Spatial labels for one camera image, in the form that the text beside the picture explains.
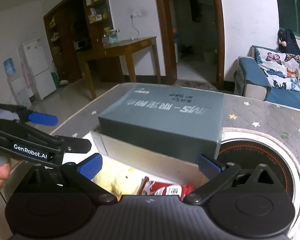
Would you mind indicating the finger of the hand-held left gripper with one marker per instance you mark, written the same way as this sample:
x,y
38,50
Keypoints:
x,y
43,119
77,145

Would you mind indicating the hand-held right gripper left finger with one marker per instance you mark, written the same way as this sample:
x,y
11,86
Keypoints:
x,y
91,165

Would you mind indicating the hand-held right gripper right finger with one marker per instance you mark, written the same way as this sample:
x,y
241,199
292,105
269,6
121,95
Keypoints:
x,y
210,165

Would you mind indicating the yellow snack packet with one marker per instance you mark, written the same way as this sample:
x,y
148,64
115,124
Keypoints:
x,y
120,180

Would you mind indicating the red snack packet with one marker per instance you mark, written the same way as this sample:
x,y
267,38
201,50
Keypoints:
x,y
165,188

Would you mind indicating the white cardboard box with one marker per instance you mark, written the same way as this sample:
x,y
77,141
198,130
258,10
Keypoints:
x,y
145,155

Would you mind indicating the grey cardboard box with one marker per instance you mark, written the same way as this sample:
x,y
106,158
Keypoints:
x,y
162,120

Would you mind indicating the grey star-patterned quilted desktop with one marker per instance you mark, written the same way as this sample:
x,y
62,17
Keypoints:
x,y
265,115

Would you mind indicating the person's left hand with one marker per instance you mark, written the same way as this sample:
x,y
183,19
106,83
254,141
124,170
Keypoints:
x,y
0,177

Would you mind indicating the white water dispenser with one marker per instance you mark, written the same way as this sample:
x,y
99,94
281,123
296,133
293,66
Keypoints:
x,y
17,90

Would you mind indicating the green bin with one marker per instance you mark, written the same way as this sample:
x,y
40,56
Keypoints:
x,y
55,79

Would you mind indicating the black round induction cooktop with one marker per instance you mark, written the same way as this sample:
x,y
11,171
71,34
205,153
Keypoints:
x,y
252,152

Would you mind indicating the pink apron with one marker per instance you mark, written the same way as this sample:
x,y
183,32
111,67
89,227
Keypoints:
x,y
26,72

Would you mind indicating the white refrigerator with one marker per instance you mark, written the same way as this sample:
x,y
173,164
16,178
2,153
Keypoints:
x,y
40,67

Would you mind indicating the blue water bottle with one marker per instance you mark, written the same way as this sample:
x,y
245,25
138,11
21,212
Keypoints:
x,y
9,67

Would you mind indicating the wooden cabinet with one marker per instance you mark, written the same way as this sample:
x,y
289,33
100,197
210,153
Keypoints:
x,y
62,55

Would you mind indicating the silver microwave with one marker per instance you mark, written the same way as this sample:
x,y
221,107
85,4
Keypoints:
x,y
80,45

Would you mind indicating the small glass jar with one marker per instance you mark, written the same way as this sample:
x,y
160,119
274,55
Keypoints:
x,y
104,40

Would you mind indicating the blue sofa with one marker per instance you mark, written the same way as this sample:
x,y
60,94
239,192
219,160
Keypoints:
x,y
250,67

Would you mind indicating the wooden side table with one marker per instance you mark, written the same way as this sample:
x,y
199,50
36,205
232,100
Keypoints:
x,y
125,46

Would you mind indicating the butterfly print pillow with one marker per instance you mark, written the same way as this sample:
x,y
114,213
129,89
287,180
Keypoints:
x,y
285,65

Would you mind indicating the white wall socket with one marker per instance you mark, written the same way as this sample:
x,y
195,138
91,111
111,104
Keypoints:
x,y
135,13

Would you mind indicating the brown door frame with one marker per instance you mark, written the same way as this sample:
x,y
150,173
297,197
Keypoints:
x,y
162,30

